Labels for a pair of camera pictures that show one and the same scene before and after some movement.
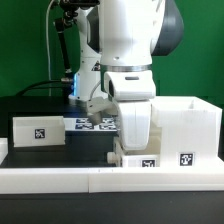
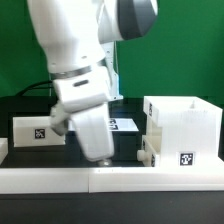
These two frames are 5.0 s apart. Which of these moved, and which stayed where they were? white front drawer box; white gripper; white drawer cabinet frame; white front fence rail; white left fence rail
Moved: white front drawer box; white gripper
Stayed: white drawer cabinet frame; white front fence rail; white left fence rail
